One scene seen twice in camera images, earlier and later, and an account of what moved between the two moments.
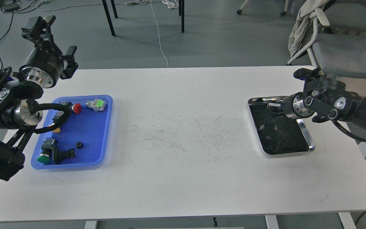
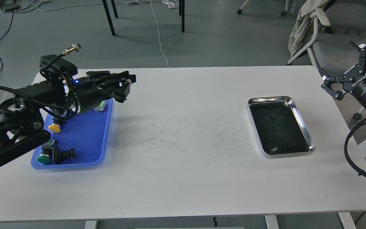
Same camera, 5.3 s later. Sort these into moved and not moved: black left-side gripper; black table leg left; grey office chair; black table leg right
Moved: black left-side gripper
Not moved: black table leg right; black table leg left; grey office chair
